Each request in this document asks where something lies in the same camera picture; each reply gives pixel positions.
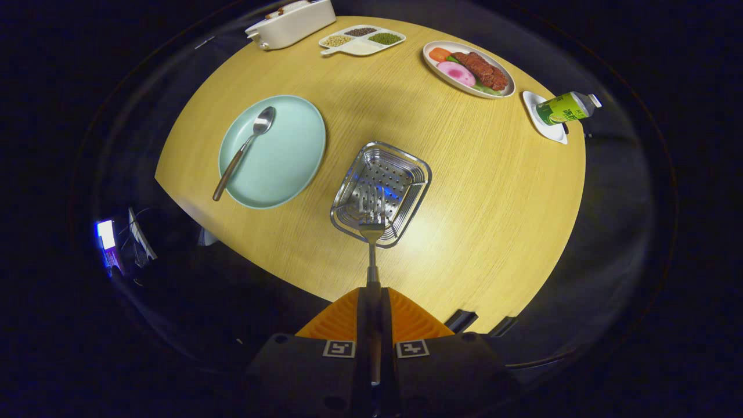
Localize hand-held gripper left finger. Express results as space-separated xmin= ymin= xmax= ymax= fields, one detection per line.
xmin=244 ymin=287 xmax=372 ymax=418

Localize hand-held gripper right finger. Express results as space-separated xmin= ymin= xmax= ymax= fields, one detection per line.
xmin=380 ymin=287 xmax=523 ymax=418

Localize metal fork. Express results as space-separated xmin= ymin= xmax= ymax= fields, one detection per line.
xmin=358 ymin=197 xmax=387 ymax=387

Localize metal spoon brown handle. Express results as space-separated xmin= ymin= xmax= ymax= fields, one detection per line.
xmin=212 ymin=106 xmax=276 ymax=202

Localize perforated metal basket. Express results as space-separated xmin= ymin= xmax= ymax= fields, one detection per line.
xmin=330 ymin=141 xmax=432 ymax=249

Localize white laptop screen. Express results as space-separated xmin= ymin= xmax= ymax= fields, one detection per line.
xmin=128 ymin=207 xmax=158 ymax=262

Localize pale green round plate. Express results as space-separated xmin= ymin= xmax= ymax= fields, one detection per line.
xmin=218 ymin=95 xmax=327 ymax=210

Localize lit computer monitor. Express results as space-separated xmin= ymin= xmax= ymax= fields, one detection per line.
xmin=95 ymin=219 xmax=125 ymax=278

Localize white square coaster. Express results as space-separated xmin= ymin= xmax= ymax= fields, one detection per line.
xmin=522 ymin=91 xmax=568 ymax=145

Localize green label bottle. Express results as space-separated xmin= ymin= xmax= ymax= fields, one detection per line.
xmin=535 ymin=91 xmax=603 ymax=126

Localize pink radish slice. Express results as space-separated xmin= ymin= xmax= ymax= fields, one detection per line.
xmin=437 ymin=61 xmax=477 ymax=88

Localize white oval food plate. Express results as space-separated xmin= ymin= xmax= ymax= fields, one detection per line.
xmin=423 ymin=41 xmax=516 ymax=99

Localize brown meat pieces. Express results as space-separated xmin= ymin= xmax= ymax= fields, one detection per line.
xmin=452 ymin=52 xmax=508 ymax=91

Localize white compartment dish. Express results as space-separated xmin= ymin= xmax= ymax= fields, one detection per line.
xmin=319 ymin=26 xmax=406 ymax=57

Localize white toaster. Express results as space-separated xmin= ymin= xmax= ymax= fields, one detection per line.
xmin=245 ymin=0 xmax=336 ymax=51

